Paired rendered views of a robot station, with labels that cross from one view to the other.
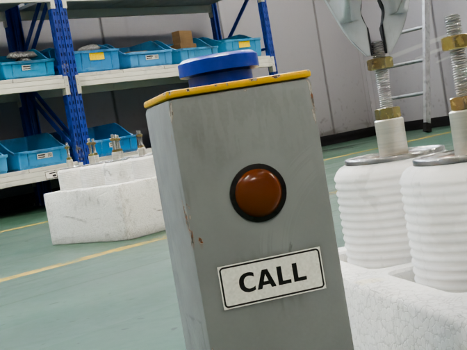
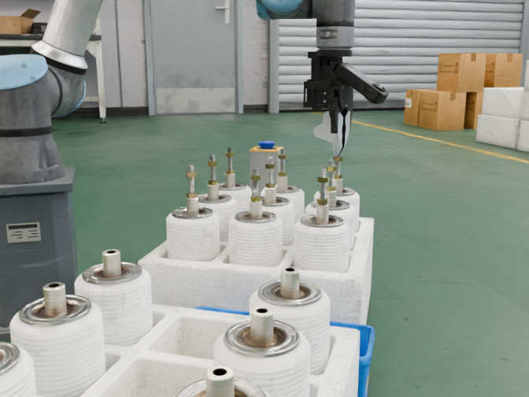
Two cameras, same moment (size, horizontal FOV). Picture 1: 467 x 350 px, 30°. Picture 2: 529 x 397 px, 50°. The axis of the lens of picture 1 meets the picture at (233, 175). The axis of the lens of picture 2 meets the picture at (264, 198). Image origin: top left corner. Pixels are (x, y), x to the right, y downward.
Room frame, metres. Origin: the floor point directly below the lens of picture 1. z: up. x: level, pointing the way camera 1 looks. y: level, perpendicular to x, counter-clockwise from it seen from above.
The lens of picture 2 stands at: (1.06, -1.24, 0.52)
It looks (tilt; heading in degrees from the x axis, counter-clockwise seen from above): 13 degrees down; 117
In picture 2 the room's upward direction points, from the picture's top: straight up
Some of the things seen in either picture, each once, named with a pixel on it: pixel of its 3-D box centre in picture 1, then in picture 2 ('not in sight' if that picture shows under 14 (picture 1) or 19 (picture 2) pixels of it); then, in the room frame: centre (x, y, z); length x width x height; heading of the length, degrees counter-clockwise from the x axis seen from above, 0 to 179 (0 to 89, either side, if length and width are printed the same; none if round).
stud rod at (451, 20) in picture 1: (461, 74); (282, 165); (0.55, -0.15, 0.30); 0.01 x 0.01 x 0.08
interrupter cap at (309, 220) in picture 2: not in sight; (322, 221); (0.72, -0.35, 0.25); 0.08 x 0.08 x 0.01
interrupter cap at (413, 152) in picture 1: (394, 157); (336, 192); (0.66, -0.12, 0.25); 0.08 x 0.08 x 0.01
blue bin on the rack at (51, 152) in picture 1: (23, 153); not in sight; (5.43, 1.27, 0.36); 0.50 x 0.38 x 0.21; 44
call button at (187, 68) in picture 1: (219, 76); (266, 146); (0.43, 0.00, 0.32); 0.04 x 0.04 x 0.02
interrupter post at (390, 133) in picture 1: (391, 139); (337, 186); (0.66, -0.12, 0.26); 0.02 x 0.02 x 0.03
